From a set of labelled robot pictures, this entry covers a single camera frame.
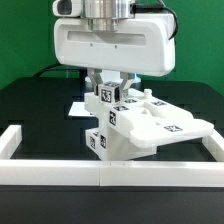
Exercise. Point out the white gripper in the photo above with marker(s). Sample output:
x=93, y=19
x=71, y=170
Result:
x=117, y=35

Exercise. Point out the small tagged cube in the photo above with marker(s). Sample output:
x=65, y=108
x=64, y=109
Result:
x=109, y=92

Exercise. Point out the white chair back frame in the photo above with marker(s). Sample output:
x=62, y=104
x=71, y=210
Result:
x=145, y=121

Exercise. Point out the white chair seat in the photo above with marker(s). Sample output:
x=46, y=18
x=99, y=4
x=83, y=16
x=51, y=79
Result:
x=123, y=145

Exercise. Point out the white tag base sheet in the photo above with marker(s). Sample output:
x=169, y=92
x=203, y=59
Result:
x=78, y=110

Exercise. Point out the white left fence wall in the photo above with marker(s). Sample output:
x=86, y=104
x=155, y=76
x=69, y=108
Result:
x=10, y=140

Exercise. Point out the white fence wall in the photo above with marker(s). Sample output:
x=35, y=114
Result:
x=98, y=173
x=10, y=140
x=215, y=145

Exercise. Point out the white right fence wall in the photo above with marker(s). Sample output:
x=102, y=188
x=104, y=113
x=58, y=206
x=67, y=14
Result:
x=215, y=145

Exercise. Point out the white front fence wall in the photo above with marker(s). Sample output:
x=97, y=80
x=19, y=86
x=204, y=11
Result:
x=98, y=173

